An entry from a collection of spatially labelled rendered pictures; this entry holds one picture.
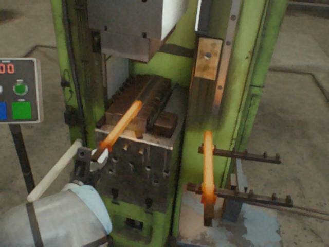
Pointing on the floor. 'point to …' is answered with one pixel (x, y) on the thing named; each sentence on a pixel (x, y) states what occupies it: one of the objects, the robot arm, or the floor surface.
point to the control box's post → (15, 128)
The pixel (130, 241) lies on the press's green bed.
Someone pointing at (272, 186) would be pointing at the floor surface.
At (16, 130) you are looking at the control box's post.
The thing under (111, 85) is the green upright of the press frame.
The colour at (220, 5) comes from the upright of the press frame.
